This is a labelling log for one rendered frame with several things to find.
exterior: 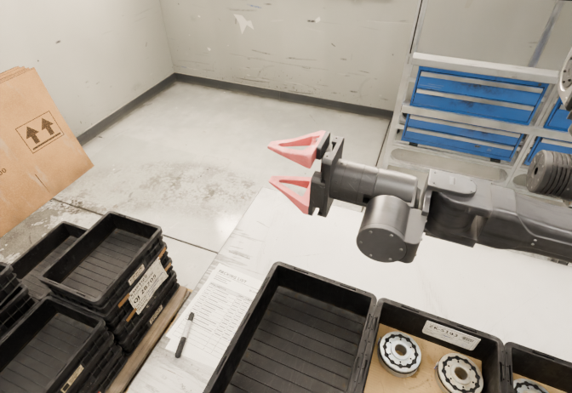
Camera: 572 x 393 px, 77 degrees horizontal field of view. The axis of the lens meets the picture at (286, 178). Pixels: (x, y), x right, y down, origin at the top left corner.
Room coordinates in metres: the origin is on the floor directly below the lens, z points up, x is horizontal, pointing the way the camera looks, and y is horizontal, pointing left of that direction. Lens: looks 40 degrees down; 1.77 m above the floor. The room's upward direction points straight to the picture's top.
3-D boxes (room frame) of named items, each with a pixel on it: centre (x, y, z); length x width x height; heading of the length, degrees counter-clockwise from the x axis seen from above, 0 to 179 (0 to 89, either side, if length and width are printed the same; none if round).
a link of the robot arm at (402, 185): (0.35, -0.14, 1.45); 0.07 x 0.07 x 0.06; 69
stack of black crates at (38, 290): (1.09, 1.13, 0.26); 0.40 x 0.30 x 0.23; 159
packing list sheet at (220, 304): (0.61, 0.21, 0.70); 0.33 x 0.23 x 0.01; 159
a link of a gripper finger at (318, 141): (0.40, -0.02, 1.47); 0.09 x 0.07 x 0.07; 69
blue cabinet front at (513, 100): (2.05, -1.17, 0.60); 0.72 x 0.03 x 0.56; 69
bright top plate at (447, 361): (0.36, -0.42, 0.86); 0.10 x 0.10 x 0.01
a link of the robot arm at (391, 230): (0.31, -0.16, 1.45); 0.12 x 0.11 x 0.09; 69
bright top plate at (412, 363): (0.41, -0.29, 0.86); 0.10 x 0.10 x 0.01
